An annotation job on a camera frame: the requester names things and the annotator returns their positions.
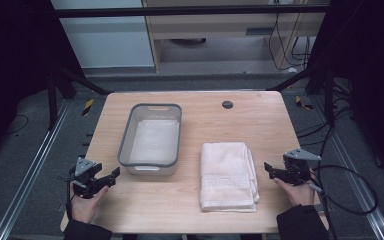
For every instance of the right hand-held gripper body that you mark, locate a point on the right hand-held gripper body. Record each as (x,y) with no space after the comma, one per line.
(296,166)

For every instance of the black metal stand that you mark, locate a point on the black metal stand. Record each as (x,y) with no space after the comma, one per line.
(58,90)
(326,90)

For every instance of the person's left hand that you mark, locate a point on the person's left hand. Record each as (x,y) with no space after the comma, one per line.
(86,205)

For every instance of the aluminium floor rail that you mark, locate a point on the aluminium floor rail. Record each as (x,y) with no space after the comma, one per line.
(30,170)
(356,180)

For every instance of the yellow black striped tape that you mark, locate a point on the yellow black striped tape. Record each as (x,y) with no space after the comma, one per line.
(302,102)
(87,107)

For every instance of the white basin with grey rim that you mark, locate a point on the white basin with grey rim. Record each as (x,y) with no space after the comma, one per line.
(153,140)

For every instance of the black horizontal frame bar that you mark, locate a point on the black horizontal frame bar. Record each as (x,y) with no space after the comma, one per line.
(180,11)

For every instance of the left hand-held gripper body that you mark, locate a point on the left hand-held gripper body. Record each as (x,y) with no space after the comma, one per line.
(86,178)

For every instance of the dark curtain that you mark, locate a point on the dark curtain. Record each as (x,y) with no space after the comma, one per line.
(370,66)
(13,50)

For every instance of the person's right hand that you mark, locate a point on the person's right hand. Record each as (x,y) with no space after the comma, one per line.
(296,193)

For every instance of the white cabinet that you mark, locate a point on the white cabinet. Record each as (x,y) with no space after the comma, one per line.
(110,43)

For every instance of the light wooden desk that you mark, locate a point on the light wooden desk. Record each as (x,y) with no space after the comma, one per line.
(213,26)

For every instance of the folded pale pink towel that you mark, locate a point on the folded pale pink towel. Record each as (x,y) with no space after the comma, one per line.
(226,176)

